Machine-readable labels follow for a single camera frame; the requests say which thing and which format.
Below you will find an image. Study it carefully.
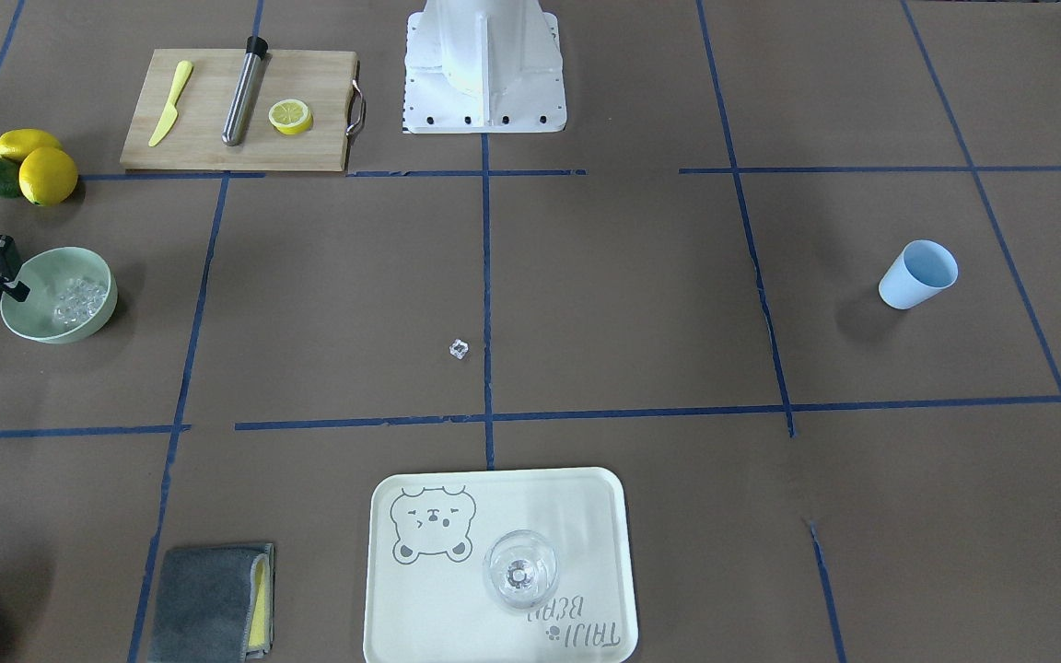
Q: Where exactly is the light green bowl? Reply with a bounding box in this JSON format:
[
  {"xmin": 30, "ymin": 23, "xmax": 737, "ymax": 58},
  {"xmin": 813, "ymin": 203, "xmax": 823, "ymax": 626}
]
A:
[{"xmin": 0, "ymin": 247, "xmax": 121, "ymax": 344}]

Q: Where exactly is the light blue plastic cup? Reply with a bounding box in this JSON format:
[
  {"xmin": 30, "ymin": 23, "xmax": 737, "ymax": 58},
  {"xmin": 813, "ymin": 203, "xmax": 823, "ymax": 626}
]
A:
[{"xmin": 879, "ymin": 239, "xmax": 959, "ymax": 310}]

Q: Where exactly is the loose clear ice cube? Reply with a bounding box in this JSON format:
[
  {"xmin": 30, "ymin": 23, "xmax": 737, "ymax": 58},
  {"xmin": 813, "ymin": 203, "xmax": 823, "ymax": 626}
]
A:
[{"xmin": 448, "ymin": 339, "xmax": 469, "ymax": 360}]

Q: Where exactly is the yellow lemon lower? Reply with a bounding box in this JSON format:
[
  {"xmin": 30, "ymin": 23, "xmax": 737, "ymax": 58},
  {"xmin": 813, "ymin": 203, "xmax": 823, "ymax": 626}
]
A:
[{"xmin": 18, "ymin": 146, "xmax": 79, "ymax": 206}]

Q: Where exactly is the yellow lemon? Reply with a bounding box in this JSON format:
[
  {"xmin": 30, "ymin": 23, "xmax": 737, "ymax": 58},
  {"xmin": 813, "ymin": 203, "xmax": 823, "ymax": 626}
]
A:
[
  {"xmin": 18, "ymin": 146, "xmax": 79, "ymax": 206},
  {"xmin": 0, "ymin": 127, "xmax": 63, "ymax": 164}
]

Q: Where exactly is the yellow lemon upper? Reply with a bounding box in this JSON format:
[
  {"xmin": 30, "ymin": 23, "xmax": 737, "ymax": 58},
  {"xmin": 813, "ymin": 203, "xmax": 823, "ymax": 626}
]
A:
[{"xmin": 0, "ymin": 127, "xmax": 63, "ymax": 164}]

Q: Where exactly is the yellow plastic knife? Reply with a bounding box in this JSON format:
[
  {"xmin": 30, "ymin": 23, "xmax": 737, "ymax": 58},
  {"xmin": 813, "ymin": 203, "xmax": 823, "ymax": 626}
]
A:
[{"xmin": 147, "ymin": 60, "xmax": 194, "ymax": 147}]

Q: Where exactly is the steel muddler black cap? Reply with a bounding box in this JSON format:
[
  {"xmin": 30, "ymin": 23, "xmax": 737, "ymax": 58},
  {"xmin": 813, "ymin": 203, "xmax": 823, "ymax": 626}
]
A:
[{"xmin": 220, "ymin": 35, "xmax": 268, "ymax": 146}]

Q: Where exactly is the half lemon slice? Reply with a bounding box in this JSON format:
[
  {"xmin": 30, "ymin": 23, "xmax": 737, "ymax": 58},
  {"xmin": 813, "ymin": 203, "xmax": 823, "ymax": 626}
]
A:
[{"xmin": 268, "ymin": 99, "xmax": 313, "ymax": 135}]

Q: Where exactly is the grey and yellow cloth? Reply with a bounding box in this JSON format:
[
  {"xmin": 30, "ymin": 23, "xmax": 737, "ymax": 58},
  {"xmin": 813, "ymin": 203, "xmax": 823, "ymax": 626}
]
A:
[{"xmin": 146, "ymin": 541, "xmax": 276, "ymax": 662}]

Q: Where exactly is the wooden cutting board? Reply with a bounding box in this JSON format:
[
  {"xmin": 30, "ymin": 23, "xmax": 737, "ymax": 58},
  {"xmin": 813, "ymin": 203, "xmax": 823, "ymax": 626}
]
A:
[{"xmin": 119, "ymin": 49, "xmax": 367, "ymax": 173}]

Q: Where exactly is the clear wine glass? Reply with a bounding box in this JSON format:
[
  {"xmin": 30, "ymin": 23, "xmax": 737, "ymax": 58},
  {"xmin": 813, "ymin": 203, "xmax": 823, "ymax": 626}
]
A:
[{"xmin": 484, "ymin": 529, "xmax": 559, "ymax": 611}]

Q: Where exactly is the cream bear serving tray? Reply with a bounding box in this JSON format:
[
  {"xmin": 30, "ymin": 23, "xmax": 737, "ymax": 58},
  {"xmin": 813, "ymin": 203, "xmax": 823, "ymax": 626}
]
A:
[{"xmin": 363, "ymin": 467, "xmax": 639, "ymax": 662}]

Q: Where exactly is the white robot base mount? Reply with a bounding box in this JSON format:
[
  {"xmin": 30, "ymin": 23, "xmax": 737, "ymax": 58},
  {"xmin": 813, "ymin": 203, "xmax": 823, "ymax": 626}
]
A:
[{"xmin": 402, "ymin": 1, "xmax": 568, "ymax": 134}]

